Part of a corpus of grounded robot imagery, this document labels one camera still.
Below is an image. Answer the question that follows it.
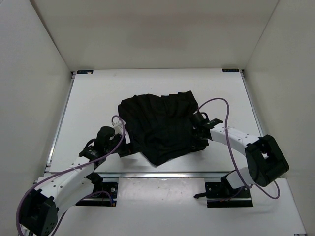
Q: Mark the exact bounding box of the blue corner label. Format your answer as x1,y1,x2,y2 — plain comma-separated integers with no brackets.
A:
222,68,239,73
76,70,94,74

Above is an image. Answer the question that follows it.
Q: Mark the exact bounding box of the aluminium table rail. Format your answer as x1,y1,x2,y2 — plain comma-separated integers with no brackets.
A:
99,172,227,178
44,71,76,172

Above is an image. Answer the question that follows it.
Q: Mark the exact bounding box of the front aluminium table rail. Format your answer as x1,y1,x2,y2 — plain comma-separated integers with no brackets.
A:
99,172,227,178

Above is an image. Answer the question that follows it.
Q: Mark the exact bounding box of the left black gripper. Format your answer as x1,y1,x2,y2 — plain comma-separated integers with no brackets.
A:
106,129,147,156

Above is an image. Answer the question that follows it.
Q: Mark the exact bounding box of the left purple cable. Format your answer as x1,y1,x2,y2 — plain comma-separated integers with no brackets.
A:
16,115,126,236

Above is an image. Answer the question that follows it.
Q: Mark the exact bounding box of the right blue corner label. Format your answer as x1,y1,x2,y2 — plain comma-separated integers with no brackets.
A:
222,68,239,73

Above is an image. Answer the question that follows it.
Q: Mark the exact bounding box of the black pleated skirt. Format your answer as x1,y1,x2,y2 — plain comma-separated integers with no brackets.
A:
118,91,209,166

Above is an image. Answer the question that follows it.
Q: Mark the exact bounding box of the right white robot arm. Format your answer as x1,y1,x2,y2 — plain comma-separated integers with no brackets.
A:
191,112,289,197

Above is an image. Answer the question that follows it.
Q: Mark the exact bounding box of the left aluminium table rail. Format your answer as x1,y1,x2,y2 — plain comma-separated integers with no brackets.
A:
44,71,76,172

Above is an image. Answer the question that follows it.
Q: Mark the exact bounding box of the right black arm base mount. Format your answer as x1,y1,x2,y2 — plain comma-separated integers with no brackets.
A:
194,177,253,208

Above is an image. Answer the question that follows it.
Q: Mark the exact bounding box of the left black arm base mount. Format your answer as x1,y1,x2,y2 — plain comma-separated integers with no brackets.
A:
76,173,119,207

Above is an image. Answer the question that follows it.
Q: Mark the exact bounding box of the left blue corner label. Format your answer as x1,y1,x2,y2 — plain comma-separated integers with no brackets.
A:
76,70,94,74

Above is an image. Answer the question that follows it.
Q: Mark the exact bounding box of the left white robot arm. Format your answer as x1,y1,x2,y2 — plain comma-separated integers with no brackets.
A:
16,124,126,236

